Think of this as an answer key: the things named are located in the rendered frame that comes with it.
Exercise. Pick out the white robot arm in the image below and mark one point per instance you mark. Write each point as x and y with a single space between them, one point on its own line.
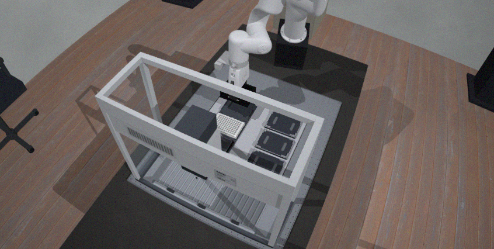
256 39

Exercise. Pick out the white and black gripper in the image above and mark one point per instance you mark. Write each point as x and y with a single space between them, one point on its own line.
238 76

